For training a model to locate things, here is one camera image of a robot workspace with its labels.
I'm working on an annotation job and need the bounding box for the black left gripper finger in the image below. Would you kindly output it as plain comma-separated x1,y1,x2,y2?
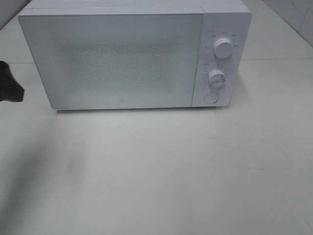
0,61,24,102

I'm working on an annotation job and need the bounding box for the white microwave door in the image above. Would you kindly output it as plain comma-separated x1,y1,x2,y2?
19,14,203,110

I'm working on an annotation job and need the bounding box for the round white door-release button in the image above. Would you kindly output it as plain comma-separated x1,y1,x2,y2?
204,92,219,104

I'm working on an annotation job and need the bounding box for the white timer knob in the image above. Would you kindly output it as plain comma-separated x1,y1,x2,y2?
208,70,226,88

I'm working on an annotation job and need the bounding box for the upper white power knob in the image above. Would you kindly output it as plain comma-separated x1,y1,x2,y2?
213,37,234,59

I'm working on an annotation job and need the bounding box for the white microwave oven body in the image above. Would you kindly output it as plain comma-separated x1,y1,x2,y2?
19,0,252,107

